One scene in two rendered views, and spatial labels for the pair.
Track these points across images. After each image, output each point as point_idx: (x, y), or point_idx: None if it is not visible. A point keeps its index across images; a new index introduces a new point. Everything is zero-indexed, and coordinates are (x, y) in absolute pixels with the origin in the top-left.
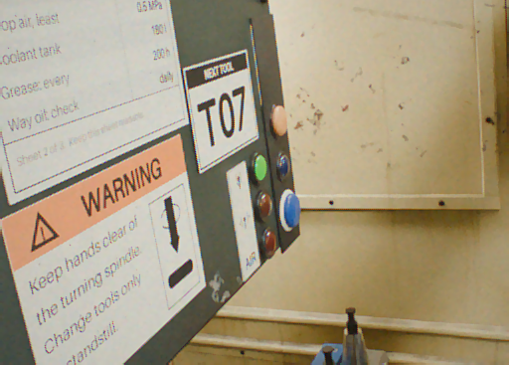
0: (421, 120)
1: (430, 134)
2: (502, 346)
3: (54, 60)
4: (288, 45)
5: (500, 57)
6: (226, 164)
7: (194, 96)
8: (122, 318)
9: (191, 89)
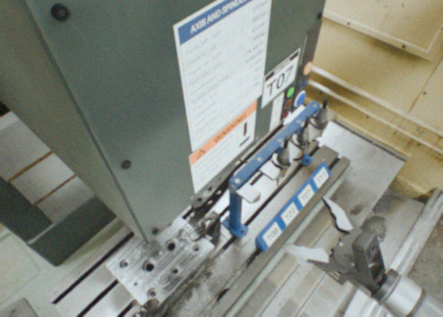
0: None
1: (417, 9)
2: (398, 117)
3: (213, 106)
4: None
5: None
6: (274, 97)
7: (266, 84)
8: (221, 162)
9: (266, 82)
